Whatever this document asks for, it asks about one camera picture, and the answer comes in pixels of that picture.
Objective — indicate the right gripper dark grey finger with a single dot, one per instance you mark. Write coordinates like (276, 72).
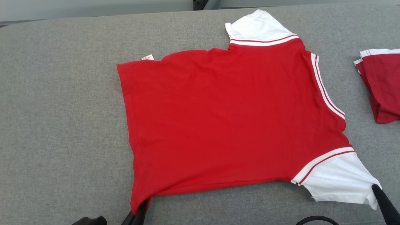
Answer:
(387, 209)

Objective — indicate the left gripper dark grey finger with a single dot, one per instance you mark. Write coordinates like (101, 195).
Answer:
(129, 220)
(142, 215)

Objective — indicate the red shirt with white cuffs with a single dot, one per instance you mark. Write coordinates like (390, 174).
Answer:
(384, 87)

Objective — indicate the red T-shirt with white sleeves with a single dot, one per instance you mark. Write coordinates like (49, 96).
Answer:
(218, 118)

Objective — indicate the grey fabric sofa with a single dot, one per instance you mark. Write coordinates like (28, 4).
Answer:
(62, 125)

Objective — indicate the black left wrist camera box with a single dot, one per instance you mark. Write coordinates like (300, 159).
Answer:
(90, 221)

